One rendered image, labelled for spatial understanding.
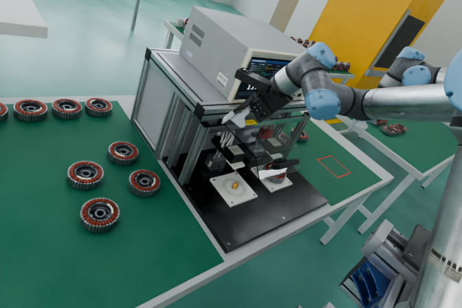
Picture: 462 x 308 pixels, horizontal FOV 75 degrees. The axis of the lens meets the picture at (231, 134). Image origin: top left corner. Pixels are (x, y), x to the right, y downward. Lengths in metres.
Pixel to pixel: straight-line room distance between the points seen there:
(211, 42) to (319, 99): 0.58
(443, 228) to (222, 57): 0.86
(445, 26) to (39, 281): 6.23
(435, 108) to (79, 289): 0.91
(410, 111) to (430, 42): 5.69
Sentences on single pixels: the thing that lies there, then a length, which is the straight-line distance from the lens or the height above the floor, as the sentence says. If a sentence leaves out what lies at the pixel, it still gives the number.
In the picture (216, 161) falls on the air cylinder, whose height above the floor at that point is 0.82.
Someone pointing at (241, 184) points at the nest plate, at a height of 0.78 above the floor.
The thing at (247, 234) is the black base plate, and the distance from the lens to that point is 1.14.
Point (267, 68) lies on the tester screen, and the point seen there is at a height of 1.26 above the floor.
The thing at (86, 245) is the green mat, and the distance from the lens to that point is 1.01.
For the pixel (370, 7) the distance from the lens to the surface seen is 4.80.
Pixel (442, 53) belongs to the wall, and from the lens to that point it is 6.33.
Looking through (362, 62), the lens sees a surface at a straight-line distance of 4.72.
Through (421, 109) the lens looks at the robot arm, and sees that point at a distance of 0.70.
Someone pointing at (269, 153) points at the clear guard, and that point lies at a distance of 1.01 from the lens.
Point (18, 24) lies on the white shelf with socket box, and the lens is 1.02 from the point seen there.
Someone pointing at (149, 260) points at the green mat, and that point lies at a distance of 1.00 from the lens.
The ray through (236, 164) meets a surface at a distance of 1.21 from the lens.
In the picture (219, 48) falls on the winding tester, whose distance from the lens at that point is 1.14.
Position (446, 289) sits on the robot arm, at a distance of 0.50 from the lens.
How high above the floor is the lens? 1.59
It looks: 31 degrees down
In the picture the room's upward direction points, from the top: 25 degrees clockwise
